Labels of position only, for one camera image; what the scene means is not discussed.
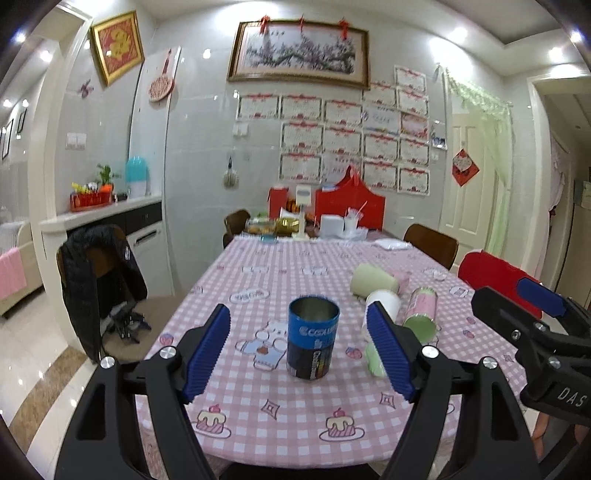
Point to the pink checked tablecloth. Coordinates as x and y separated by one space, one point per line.
286 267

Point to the brown wooden chair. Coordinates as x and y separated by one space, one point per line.
431 244
236 224

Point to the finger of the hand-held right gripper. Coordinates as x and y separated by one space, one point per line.
496 308
542 295

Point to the red round hanging ornament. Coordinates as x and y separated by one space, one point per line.
161 85

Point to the light switch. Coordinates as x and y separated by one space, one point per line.
75 141

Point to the cup of straws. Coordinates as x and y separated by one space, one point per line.
353 224

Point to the pink and green tin cup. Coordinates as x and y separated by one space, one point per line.
421 314

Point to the framed blossom painting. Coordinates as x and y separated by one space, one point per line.
300 50

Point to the green lace curtain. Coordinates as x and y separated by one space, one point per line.
501 184

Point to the black folded stroller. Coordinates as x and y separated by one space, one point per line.
129 323

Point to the white paper cup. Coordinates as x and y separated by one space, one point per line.
387 302

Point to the red box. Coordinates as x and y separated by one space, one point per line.
278 203

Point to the potted green plant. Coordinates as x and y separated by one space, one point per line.
105 175

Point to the pink towel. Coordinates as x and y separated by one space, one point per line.
11 274

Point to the white counter cabinet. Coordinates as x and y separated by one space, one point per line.
138 221

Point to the white door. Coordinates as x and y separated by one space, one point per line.
466 194

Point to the red diamond door decoration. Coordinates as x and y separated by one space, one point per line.
465 167

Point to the gold framed red picture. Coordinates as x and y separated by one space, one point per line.
117 46

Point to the red tray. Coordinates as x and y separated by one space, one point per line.
90 201

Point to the wall of framed certificates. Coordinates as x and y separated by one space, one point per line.
341 138

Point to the red gift bag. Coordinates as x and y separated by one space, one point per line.
353 201

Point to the wall socket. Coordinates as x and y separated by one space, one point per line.
240 129

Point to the teal water dispenser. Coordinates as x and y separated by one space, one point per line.
137 177

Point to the purple butterfly wall decoration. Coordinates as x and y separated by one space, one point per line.
85 88

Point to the black jacket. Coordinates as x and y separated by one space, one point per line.
87 286

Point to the white tissue pack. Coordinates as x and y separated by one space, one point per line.
392 243

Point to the bowl of snacks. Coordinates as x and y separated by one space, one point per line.
261 227

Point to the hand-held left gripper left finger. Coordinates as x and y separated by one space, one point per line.
207 350

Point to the hanging wall brush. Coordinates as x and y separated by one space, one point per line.
230 176

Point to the blue metal cup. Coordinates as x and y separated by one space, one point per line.
313 339

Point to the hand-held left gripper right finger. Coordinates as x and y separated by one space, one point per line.
390 350

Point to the small green cup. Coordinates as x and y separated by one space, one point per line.
375 362

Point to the white table stand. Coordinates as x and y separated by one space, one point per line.
303 207

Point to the gold foil package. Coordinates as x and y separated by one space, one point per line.
287 227

